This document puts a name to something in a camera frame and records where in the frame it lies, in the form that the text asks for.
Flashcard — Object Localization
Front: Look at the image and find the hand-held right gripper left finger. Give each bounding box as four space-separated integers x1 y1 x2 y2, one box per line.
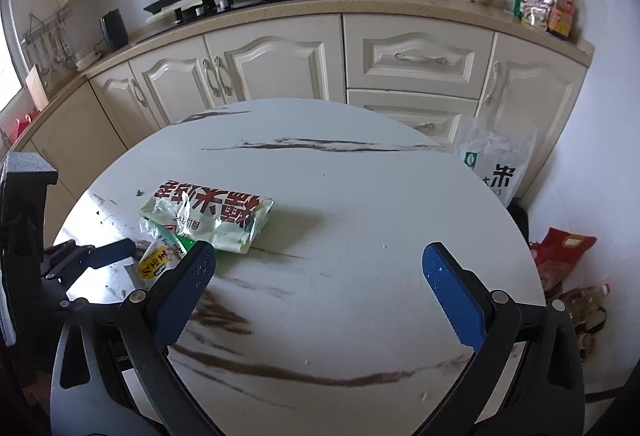
50 240 223 436

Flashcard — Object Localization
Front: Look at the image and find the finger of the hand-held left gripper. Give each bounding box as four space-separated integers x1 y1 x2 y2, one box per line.
42 239 137 280
42 276 76 312

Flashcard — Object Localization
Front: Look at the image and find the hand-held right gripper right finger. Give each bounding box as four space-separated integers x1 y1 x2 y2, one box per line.
415 242 587 436

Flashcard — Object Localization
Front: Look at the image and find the white packet yellow label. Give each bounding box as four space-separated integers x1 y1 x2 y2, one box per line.
125 236 188 289

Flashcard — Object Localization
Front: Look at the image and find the green plastic bag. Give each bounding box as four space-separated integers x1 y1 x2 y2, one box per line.
157 226 198 253

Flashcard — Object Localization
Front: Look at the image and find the large white bag red print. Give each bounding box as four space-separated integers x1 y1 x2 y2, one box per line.
137 179 275 254

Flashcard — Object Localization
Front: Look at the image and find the red cloth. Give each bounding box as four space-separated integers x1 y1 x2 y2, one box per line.
0 113 33 142

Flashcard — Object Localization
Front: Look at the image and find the red plastic bag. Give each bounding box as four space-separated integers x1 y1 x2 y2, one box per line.
530 227 598 297

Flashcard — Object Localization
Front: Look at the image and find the large cooking oil bottle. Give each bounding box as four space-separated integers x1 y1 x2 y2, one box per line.
547 283 612 357

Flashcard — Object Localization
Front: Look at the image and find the wooden cutting board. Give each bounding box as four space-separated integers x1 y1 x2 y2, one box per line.
25 66 50 111

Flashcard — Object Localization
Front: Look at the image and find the clear plastic rice bag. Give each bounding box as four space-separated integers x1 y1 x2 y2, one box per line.
455 116 538 208

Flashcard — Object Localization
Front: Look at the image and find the kitchen window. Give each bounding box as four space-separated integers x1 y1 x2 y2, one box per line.
0 0 23 112

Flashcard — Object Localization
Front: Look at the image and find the stack of white bowls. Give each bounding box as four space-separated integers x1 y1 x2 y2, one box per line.
75 47 103 71

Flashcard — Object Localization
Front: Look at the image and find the black electric kettle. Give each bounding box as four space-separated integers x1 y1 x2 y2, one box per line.
100 10 130 51

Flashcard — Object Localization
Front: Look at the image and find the round white marble table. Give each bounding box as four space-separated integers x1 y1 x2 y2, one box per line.
10 14 591 237

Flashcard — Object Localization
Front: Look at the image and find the beige kitchen countertop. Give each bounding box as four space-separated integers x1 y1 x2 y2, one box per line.
10 0 596 152

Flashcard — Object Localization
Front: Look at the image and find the amber oil bottle red label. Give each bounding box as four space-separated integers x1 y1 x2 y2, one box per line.
547 0 576 40

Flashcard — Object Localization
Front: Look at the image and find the wall utensil rack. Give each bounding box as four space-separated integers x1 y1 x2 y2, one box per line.
21 9 76 77

